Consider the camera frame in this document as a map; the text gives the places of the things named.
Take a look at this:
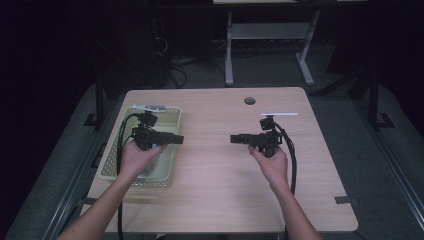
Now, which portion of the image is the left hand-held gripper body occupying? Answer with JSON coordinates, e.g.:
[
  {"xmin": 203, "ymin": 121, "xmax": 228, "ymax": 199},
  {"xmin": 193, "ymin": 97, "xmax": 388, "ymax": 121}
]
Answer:
[{"xmin": 131, "ymin": 103, "xmax": 167, "ymax": 152}]

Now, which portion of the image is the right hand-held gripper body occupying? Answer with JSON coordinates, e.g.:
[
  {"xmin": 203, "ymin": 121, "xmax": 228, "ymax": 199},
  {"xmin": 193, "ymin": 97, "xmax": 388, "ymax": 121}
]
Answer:
[{"xmin": 249, "ymin": 112, "xmax": 299, "ymax": 158}]

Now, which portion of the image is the black tape strip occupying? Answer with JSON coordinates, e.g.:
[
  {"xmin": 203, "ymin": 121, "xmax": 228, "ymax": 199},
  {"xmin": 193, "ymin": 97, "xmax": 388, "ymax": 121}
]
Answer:
[
  {"xmin": 334, "ymin": 195, "xmax": 360, "ymax": 205},
  {"xmin": 78, "ymin": 197, "xmax": 99, "ymax": 207}
]

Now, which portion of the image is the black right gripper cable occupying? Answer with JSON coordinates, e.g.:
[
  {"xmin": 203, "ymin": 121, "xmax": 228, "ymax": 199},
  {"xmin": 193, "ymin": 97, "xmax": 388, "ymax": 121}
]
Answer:
[{"xmin": 272, "ymin": 121, "xmax": 298, "ymax": 240}]

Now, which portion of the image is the bundle of floor cables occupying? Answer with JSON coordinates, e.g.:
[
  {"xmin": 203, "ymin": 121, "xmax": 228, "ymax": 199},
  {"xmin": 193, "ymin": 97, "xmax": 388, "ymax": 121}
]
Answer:
[{"xmin": 152, "ymin": 35, "xmax": 228, "ymax": 90}]

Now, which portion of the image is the cream perforated plastic basket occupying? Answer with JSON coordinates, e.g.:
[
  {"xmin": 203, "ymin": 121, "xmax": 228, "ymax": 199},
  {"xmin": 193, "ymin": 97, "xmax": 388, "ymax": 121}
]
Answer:
[{"xmin": 98, "ymin": 104, "xmax": 183, "ymax": 188}]

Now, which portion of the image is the grey aluminium rail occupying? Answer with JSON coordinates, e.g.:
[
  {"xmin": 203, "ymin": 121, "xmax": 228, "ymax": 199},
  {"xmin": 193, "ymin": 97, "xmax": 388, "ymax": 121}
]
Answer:
[
  {"xmin": 41, "ymin": 96, "xmax": 126, "ymax": 240},
  {"xmin": 353, "ymin": 98, "xmax": 424, "ymax": 232}
]

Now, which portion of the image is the black metal stand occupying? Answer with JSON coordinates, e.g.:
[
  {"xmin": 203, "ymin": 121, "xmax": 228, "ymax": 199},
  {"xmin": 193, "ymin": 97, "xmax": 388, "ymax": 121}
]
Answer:
[
  {"xmin": 83, "ymin": 71, "xmax": 107, "ymax": 128},
  {"xmin": 367, "ymin": 68, "xmax": 396, "ymax": 132}
]

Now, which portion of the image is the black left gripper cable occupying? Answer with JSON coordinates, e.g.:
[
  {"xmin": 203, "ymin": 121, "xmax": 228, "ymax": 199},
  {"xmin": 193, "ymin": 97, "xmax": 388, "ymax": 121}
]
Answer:
[{"xmin": 115, "ymin": 112, "xmax": 143, "ymax": 240}]

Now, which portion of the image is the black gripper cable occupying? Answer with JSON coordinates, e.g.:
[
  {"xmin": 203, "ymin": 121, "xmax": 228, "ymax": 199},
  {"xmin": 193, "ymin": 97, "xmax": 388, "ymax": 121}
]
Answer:
[
  {"xmin": 115, "ymin": 112, "xmax": 143, "ymax": 240},
  {"xmin": 272, "ymin": 121, "xmax": 298, "ymax": 240}
]

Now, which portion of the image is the person's right hand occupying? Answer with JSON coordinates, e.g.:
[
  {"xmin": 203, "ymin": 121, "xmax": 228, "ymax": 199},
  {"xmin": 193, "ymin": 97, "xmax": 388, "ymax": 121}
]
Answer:
[{"xmin": 247, "ymin": 145, "xmax": 290, "ymax": 194}]

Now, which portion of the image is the person's left hand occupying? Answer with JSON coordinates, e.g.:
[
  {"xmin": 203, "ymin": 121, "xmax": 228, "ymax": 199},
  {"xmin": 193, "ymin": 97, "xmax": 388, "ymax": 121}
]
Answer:
[{"xmin": 118, "ymin": 139, "xmax": 168, "ymax": 181}]

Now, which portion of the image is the white metal table frame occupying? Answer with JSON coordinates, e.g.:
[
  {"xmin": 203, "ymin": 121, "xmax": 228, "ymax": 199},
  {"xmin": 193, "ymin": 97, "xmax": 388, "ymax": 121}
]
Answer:
[{"xmin": 224, "ymin": 9, "xmax": 321, "ymax": 88}]

